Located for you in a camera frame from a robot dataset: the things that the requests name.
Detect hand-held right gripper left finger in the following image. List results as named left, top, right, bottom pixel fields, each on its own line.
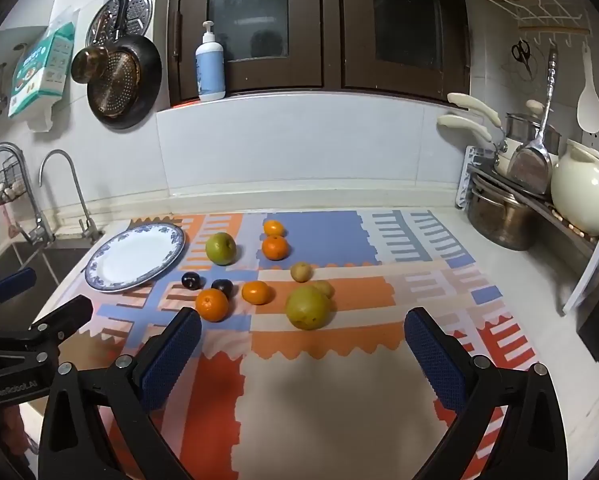
left=38, top=307, right=202, bottom=480

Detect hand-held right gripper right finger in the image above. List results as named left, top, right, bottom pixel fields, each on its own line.
left=404, top=306, right=567, bottom=480

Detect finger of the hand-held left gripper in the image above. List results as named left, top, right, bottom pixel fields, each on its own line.
left=28, top=294, right=94, bottom=352
left=0, top=267, right=37, bottom=330

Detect blue rimmed white plate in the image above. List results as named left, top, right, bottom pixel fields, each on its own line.
left=84, top=222, right=186, bottom=293

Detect green apple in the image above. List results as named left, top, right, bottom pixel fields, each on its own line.
left=205, top=232, right=237, bottom=266

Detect large yellow-green pear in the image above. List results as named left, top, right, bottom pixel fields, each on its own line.
left=285, top=286, right=331, bottom=331

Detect steel sink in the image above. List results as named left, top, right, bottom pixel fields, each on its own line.
left=0, top=242, right=92, bottom=331

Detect patterned foam mat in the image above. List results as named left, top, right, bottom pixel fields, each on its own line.
left=86, top=210, right=537, bottom=480

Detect steel spring faucet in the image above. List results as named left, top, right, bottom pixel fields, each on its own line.
left=0, top=142, right=55, bottom=246

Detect large steel pot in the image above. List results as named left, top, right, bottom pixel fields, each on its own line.
left=467, top=175, right=537, bottom=252

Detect dish rack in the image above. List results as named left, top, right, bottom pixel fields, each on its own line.
left=454, top=145, right=599, bottom=316

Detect steel spatula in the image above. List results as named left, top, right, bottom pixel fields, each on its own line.
left=508, top=42, right=560, bottom=196

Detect green tissue pack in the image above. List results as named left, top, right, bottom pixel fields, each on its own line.
left=8, top=21, right=76, bottom=118

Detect white ceramic jar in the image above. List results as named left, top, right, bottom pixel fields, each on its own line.
left=551, top=139, right=599, bottom=236

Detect copper colander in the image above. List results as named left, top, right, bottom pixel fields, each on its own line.
left=92, top=47, right=142, bottom=118

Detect copper ladle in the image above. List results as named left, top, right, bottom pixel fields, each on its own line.
left=70, top=46, right=111, bottom=83

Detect black frying pan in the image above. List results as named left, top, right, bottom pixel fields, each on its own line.
left=86, top=35, right=162, bottom=130

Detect steel pot with lid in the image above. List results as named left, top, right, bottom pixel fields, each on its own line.
left=504, top=100, right=563, bottom=157

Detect blue pump bottle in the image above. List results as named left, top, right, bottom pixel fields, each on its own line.
left=195, top=21, right=226, bottom=102

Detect round steel steamer plate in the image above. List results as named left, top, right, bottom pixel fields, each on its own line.
left=85, top=0, right=153, bottom=48

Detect white rice spoon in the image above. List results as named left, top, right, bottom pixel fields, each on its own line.
left=577, top=42, right=599, bottom=133

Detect black scissors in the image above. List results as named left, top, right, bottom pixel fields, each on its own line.
left=511, top=39, right=534, bottom=80

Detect black wire basket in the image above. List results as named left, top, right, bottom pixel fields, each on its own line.
left=0, top=157, right=25, bottom=207

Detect dark brown window frame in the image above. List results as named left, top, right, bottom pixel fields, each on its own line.
left=168, top=0, right=340, bottom=106
left=339, top=0, right=473, bottom=103

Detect white wall hook rail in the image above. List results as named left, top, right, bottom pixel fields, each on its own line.
left=517, top=7, right=593, bottom=43

